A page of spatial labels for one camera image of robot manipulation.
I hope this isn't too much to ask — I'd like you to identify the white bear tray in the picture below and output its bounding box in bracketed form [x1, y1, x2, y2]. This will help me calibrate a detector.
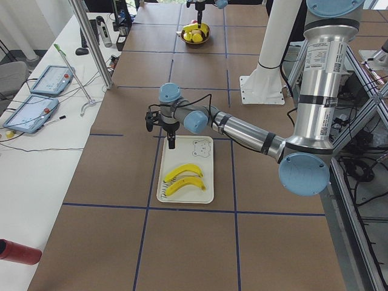
[156, 136, 214, 204]

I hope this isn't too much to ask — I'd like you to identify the white camera pillar with base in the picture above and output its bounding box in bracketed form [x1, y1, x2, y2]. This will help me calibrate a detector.
[239, 0, 303, 105]

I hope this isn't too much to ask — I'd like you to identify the wicker fruit basket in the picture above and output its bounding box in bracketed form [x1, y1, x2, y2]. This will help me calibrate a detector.
[177, 23, 210, 45]

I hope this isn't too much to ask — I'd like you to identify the blue teach pendant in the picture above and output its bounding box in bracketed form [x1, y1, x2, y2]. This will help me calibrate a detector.
[30, 65, 73, 96]
[3, 94, 59, 133]

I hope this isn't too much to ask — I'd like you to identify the aluminium frame cart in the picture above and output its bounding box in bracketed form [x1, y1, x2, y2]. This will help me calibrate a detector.
[286, 32, 388, 291]

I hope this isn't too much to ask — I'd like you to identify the red cylinder bottle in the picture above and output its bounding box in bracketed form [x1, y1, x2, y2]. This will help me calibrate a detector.
[1, 239, 42, 265]

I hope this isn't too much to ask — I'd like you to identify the metal grabber stick green tip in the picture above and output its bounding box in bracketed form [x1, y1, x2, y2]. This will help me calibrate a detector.
[53, 44, 98, 117]

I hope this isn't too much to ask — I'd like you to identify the clear water bottle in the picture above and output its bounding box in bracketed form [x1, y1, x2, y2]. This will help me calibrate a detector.
[96, 16, 113, 47]

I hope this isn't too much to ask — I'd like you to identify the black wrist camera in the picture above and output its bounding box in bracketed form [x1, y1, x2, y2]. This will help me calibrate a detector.
[145, 111, 161, 132]

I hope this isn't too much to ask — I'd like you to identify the black label box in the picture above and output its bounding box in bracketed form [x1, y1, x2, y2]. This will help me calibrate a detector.
[116, 17, 132, 52]

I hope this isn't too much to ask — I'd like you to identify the aluminium frame post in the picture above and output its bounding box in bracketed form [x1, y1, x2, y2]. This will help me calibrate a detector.
[69, 0, 113, 90]

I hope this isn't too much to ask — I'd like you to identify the yellow lemon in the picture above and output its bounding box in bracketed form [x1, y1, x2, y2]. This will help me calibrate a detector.
[192, 34, 204, 43]

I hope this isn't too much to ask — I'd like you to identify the far blue teach pendant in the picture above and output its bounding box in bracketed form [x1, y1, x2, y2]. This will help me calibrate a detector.
[30, 65, 73, 96]

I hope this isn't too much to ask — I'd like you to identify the metal cup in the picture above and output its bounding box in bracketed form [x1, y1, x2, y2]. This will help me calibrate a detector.
[118, 26, 127, 36]

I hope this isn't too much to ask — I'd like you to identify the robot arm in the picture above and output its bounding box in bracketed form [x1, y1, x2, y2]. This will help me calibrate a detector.
[146, 1, 363, 196]
[186, 0, 228, 28]

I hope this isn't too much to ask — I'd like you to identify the yellow star fruit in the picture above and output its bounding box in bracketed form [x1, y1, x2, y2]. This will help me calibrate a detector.
[183, 32, 192, 42]

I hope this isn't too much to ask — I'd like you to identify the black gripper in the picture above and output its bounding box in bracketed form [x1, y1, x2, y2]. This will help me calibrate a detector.
[162, 122, 179, 149]
[195, 1, 205, 29]

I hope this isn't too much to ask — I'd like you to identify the black computer mouse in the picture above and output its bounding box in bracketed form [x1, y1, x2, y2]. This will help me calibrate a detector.
[75, 47, 89, 56]

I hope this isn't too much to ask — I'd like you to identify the black marker pen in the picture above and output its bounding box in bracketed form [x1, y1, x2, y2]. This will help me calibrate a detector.
[43, 115, 66, 126]

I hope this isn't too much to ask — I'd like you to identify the near blue teach pendant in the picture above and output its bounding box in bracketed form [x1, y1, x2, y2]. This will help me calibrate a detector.
[3, 94, 59, 133]

